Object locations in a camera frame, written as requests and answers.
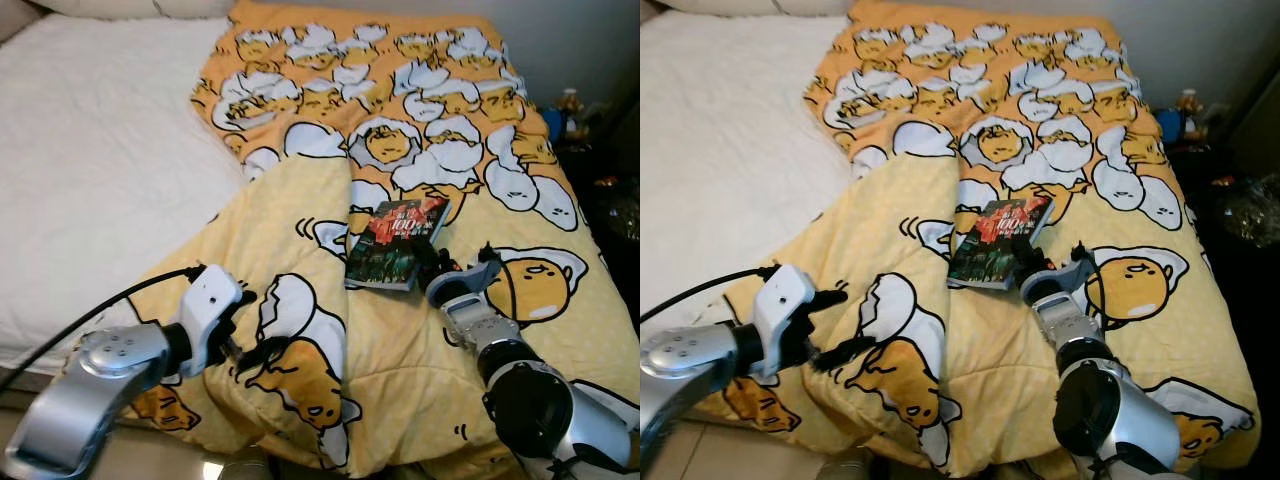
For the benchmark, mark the yellow egg cartoon blanket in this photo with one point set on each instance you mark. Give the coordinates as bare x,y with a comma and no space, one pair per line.
300,200
900,200

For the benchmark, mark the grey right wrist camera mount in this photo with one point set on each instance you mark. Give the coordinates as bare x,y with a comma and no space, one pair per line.
455,285
1045,285

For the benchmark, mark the clear crumpled plastic bag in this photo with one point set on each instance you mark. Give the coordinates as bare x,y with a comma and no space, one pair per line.
622,215
1255,215

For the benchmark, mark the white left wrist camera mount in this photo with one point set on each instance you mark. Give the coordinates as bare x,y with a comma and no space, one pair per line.
212,295
785,300

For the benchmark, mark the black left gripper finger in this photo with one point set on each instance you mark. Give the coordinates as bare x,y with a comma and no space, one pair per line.
832,298
250,297
848,354
265,355

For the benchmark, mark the white quilted mattress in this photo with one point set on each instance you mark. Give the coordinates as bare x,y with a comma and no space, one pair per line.
720,150
90,150

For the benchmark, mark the dark red cover book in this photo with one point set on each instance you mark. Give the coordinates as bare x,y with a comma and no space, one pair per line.
1000,245
395,245

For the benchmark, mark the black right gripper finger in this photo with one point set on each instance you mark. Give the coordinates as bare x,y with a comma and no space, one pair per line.
1021,253
1042,249
440,249
420,254

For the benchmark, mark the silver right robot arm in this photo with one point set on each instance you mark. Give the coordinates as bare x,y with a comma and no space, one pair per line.
1058,318
490,335

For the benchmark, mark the dark bedside table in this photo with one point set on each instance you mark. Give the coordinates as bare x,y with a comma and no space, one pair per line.
1200,165
610,160

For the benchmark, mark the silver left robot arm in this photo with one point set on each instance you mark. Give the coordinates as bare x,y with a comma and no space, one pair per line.
70,400
680,370

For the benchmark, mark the small orange packet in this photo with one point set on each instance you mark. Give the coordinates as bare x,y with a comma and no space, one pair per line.
1224,183
612,183

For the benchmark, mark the small brown figurine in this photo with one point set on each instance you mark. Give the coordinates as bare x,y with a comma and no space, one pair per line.
571,100
1189,110

